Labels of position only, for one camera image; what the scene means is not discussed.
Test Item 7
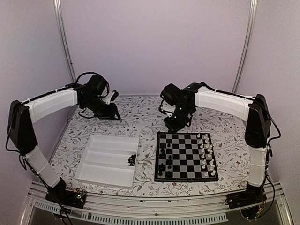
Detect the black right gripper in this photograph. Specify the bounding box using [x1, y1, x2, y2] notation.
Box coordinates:
[163, 105, 192, 134]

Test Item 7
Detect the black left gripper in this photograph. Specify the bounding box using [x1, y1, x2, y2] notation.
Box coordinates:
[83, 96, 121, 120]

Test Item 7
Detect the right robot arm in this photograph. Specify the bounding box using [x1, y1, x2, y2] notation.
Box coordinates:
[159, 82, 271, 204]

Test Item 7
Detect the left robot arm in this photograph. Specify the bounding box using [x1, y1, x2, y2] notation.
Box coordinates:
[7, 83, 120, 203]

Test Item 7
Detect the pile of black chess pieces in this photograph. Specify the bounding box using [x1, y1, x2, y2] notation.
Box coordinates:
[127, 154, 136, 166]

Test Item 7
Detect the floral patterned table mat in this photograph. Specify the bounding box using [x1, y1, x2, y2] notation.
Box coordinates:
[51, 96, 250, 197]

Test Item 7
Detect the black and silver chessboard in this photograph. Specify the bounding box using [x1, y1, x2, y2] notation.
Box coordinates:
[154, 132, 219, 182]

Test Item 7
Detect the white plastic tray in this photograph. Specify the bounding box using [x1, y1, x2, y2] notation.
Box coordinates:
[74, 135, 139, 188]

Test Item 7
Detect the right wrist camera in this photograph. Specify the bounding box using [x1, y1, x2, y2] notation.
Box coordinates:
[159, 105, 176, 117]

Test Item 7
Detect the aluminium frame post left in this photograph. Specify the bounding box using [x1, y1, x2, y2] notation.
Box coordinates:
[53, 0, 76, 83]

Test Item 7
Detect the aluminium frame post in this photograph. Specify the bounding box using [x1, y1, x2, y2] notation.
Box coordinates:
[232, 0, 258, 93]
[53, 0, 76, 83]

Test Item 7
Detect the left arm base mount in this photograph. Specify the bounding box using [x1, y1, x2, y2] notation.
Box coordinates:
[45, 188, 87, 209]

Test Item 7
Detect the aluminium front rail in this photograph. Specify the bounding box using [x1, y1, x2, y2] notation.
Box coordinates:
[20, 182, 294, 225]

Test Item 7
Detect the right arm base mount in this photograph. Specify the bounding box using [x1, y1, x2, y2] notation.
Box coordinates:
[224, 190, 267, 220]

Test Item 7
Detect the aluminium frame post right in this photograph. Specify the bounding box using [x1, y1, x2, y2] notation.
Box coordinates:
[232, 0, 258, 93]

